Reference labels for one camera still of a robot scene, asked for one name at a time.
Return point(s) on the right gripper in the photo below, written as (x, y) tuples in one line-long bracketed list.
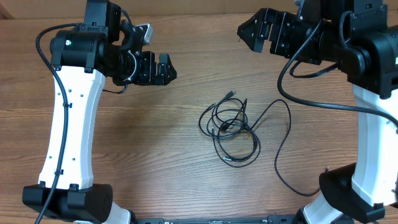
[(281, 24)]

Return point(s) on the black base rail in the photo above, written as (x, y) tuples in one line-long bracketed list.
[(271, 219)]

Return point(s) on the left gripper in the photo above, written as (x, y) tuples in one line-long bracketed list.
[(147, 76)]

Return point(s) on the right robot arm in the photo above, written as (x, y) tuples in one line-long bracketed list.
[(355, 38)]

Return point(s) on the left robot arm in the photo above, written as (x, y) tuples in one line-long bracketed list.
[(83, 55)]

